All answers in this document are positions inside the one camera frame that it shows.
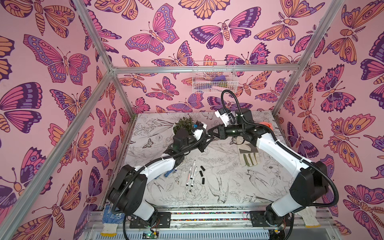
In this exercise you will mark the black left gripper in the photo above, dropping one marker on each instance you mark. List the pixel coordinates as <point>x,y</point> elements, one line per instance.
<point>200,143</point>

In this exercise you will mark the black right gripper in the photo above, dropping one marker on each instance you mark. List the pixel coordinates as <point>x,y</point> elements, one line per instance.
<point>220,130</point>

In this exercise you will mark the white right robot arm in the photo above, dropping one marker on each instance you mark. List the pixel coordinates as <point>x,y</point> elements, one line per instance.
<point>311,180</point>

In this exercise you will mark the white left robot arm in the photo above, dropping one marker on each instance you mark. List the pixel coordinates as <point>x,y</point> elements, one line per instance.
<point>128,189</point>

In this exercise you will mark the green potted plant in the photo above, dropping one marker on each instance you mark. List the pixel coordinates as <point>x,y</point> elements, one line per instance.
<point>185,123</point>

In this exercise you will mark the white marker black tip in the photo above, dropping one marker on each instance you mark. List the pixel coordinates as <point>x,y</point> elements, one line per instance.
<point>193,170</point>
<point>194,175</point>
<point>189,176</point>

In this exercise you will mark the beige green work glove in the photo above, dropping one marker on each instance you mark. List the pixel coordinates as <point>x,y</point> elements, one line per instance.
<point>248,154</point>

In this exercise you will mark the blue dotted work glove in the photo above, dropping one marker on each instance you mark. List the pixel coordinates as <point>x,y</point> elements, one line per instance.
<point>166,174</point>

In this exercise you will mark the clear wall basket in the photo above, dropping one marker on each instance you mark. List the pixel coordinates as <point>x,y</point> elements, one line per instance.
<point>214,78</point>

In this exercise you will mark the blue dotted glove on rail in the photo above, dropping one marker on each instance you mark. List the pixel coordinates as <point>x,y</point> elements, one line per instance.
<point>110,221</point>

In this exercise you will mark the white glove on rail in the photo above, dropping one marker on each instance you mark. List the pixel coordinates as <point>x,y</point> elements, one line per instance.
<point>309,217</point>

